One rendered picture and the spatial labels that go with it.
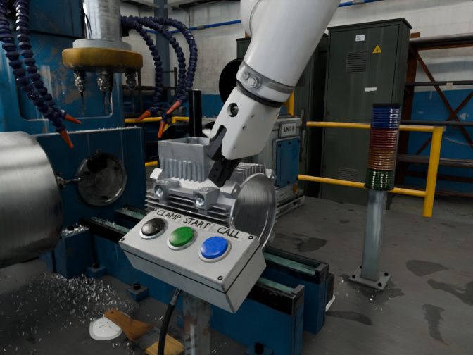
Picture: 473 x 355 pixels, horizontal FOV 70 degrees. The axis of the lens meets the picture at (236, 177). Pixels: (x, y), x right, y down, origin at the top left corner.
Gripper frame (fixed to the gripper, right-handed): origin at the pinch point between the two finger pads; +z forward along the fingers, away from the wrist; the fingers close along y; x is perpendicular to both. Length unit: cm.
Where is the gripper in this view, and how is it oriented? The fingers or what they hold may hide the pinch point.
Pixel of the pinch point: (220, 173)
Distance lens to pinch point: 57.5
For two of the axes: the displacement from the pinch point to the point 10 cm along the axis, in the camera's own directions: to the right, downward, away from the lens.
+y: 6.0, -1.8, 7.8
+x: -6.9, -6.0, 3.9
